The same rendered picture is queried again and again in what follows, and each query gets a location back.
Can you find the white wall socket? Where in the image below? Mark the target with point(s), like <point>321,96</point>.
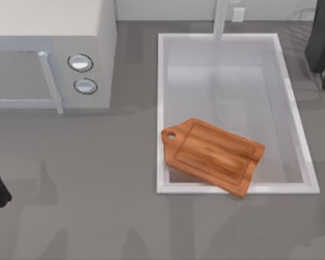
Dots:
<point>238,14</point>

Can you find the large microwave knob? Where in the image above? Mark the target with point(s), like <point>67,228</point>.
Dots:
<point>80,62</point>

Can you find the tall white tap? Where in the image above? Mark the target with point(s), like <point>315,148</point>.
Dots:
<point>220,19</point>

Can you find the pale microwave oven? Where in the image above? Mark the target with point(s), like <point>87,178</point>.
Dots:
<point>103,81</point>

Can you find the white sink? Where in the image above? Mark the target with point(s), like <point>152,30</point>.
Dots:
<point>287,108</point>

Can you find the wooden cutting board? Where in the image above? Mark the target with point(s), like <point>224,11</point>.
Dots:
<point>214,154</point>

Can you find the small microwave knob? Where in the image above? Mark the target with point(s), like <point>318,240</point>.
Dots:
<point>85,86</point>

